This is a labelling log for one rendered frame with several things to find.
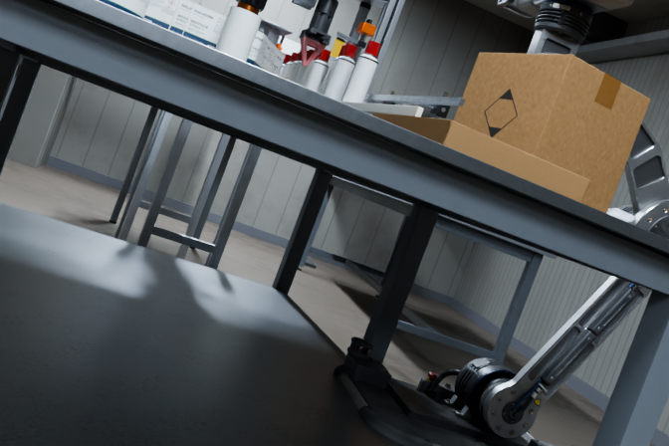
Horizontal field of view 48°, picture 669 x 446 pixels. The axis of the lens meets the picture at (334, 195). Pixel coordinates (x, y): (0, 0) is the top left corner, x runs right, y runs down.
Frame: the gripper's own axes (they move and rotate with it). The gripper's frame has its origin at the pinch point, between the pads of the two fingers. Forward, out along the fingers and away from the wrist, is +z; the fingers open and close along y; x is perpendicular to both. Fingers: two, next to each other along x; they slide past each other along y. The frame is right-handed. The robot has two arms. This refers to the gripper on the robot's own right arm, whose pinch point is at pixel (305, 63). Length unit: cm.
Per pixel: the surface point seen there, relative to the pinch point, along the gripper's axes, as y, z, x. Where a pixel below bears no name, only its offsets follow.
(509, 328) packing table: -111, 65, 174
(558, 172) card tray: 113, 17, 14
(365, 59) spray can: 34.7, -1.6, 5.1
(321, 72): -5.3, -0.2, 6.7
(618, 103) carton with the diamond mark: 82, -6, 43
